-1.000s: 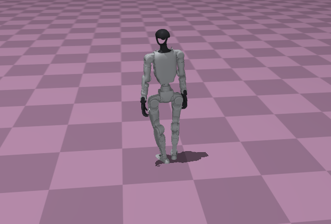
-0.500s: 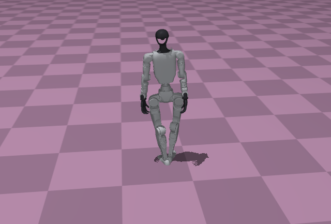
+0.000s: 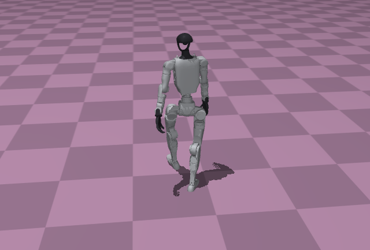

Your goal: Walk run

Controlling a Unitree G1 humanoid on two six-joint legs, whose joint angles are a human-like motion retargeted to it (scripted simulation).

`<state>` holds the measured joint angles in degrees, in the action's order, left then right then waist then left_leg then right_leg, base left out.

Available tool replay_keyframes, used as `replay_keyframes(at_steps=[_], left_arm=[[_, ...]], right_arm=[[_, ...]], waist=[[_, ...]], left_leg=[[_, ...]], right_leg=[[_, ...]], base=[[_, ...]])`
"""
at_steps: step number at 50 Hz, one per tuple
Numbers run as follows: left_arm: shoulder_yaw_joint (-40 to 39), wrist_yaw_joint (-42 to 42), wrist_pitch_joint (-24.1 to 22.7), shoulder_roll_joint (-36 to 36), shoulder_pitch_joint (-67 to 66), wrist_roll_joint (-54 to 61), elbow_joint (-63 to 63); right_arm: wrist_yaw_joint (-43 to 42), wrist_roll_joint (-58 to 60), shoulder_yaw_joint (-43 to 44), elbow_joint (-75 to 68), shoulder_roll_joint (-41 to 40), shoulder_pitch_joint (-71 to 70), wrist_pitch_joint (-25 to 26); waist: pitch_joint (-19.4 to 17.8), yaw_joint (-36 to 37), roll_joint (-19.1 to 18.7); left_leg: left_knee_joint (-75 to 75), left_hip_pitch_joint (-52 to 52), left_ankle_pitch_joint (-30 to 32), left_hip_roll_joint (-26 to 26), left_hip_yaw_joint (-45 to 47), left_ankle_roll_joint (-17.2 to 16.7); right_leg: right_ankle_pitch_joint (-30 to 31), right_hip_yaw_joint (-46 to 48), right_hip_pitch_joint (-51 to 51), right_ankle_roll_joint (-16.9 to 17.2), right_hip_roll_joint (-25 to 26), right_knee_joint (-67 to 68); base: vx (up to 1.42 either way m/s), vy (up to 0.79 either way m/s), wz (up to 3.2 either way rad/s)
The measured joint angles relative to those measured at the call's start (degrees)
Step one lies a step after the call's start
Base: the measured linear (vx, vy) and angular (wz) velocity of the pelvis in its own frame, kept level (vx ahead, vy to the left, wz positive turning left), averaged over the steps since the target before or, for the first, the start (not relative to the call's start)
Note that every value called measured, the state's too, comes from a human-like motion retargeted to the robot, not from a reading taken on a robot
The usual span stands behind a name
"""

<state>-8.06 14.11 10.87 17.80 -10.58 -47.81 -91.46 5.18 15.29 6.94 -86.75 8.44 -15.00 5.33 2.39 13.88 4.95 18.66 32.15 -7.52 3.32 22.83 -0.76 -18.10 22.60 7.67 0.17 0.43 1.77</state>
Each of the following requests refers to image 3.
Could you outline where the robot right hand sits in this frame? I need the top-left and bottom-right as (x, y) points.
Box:
(200, 97), (209, 116)

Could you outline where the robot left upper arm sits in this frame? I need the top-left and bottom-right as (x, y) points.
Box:
(162, 59), (175, 93)

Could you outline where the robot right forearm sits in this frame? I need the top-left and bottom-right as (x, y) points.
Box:
(201, 78), (209, 101)

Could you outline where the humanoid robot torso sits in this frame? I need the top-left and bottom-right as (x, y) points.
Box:
(173, 53), (200, 117)

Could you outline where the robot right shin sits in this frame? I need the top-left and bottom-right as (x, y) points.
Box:
(190, 145), (201, 186)

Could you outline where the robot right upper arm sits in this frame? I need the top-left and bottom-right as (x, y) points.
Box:
(198, 56), (208, 84)

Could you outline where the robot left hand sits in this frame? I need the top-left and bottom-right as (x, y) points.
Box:
(155, 109), (165, 133)

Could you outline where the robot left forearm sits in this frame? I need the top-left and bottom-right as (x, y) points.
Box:
(154, 84), (166, 114)

